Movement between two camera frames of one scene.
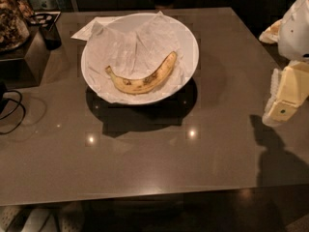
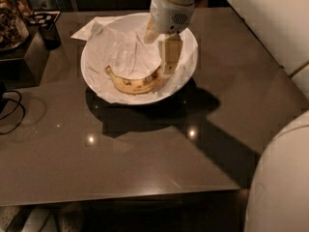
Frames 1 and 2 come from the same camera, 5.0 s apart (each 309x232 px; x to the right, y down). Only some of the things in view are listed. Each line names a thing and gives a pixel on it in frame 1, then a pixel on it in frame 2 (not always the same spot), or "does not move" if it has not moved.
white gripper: (296, 31) to (169, 16)
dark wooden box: (26, 65) does not move
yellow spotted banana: (148, 82) does not move
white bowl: (139, 59) does not move
